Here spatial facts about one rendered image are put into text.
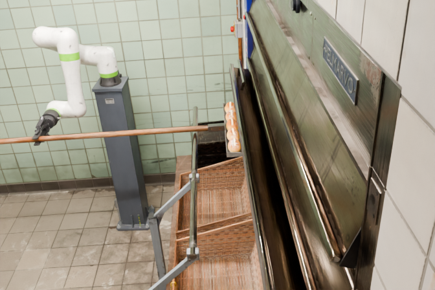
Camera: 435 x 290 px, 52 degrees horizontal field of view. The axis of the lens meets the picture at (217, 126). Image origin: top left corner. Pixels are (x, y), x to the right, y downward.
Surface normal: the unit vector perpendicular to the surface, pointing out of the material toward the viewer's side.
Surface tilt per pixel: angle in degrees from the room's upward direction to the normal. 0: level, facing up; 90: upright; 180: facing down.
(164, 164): 90
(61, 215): 0
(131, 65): 90
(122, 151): 90
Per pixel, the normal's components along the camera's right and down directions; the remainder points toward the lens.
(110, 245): -0.06, -0.87
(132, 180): -0.04, 0.48
